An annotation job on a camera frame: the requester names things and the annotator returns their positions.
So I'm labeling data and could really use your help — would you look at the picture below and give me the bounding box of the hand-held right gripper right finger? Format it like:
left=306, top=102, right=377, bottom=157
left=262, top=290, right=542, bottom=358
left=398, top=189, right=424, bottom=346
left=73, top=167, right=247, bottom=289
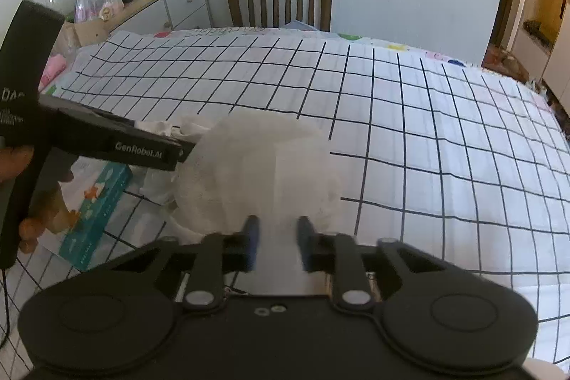
left=296, top=216, right=448, bottom=312

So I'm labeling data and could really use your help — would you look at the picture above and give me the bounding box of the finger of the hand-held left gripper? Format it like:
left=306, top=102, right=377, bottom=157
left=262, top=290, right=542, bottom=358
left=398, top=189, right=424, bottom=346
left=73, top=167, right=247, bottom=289
left=38, top=95, right=197, bottom=172

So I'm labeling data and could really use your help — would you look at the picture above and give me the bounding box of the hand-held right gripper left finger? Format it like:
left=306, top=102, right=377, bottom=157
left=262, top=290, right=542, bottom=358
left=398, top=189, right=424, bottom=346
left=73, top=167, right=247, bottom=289
left=109, top=215, right=260, bottom=312

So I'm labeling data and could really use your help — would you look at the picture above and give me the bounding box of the white gauze cloth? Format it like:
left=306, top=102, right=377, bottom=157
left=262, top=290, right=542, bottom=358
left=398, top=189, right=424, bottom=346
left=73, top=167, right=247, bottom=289
left=171, top=109, right=343, bottom=249

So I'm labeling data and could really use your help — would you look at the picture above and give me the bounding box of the person's left hand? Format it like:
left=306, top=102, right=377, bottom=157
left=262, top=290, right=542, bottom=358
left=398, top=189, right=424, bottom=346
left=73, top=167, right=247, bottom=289
left=0, top=145, right=74, bottom=254

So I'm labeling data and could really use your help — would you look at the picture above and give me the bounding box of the pink cloth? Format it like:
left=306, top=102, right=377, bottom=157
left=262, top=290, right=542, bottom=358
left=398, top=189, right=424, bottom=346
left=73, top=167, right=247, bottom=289
left=38, top=53, right=68, bottom=92

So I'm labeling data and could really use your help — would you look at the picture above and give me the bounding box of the white crumpled cloth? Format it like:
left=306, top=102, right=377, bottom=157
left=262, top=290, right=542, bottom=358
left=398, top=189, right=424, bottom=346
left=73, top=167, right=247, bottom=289
left=134, top=115, right=219, bottom=238

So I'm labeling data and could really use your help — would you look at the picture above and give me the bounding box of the teal and white box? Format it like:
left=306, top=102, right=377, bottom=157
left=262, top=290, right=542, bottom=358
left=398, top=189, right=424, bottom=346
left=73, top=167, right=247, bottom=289
left=58, top=163, right=133, bottom=272

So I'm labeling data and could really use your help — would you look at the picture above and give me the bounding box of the clear plastic bag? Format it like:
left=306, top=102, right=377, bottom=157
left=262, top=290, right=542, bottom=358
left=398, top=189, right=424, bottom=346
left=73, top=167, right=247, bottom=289
left=73, top=0, right=125, bottom=25

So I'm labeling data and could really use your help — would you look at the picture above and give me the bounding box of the white black checked cloth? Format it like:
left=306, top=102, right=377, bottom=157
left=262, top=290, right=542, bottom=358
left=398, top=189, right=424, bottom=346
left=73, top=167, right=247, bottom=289
left=9, top=30, right=570, bottom=365

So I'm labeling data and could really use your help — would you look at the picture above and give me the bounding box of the wooden grey drawer dresser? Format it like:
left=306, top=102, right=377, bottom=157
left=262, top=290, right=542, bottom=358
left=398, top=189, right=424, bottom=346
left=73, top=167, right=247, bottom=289
left=109, top=0, right=214, bottom=38

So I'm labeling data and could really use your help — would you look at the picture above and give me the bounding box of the black cable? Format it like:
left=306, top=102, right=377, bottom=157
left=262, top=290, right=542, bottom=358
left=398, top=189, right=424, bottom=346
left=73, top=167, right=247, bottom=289
left=0, top=268, right=13, bottom=350

